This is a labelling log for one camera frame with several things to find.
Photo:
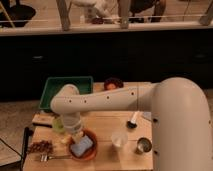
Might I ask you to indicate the brown grape bunch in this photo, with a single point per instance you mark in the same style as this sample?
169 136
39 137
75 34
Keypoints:
41 146

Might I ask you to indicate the green plastic tray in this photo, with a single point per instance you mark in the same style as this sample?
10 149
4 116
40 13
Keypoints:
54 84

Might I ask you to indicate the dark bowl with orange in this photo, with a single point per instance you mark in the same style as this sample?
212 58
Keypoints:
113 83

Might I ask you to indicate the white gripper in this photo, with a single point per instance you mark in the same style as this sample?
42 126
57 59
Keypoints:
73 125

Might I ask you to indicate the black table clamp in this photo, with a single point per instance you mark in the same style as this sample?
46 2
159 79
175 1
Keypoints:
27 133

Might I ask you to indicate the wooden block eraser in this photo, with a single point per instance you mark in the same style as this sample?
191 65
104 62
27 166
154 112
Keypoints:
42 120

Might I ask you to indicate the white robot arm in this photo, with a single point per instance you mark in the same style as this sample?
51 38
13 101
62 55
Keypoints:
181 121

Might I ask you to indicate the red bowl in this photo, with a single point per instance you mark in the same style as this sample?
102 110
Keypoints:
90 153

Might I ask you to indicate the black and white brush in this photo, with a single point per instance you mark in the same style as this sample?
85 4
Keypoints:
132 122

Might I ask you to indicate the green plastic cup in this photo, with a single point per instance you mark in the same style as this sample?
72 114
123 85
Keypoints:
57 125

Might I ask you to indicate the white plastic cup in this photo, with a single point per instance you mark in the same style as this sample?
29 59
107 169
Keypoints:
119 138

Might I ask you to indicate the grey blue cloth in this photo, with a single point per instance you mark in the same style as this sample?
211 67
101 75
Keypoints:
147 115

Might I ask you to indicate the yellow banana piece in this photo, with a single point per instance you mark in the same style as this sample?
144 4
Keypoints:
66 139

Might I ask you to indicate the blue sponge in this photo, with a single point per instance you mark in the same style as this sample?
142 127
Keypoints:
78 149

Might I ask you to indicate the metal cup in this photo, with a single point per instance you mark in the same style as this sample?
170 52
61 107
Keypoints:
144 145

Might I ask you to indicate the silver fork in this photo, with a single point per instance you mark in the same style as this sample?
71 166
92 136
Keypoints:
45 158

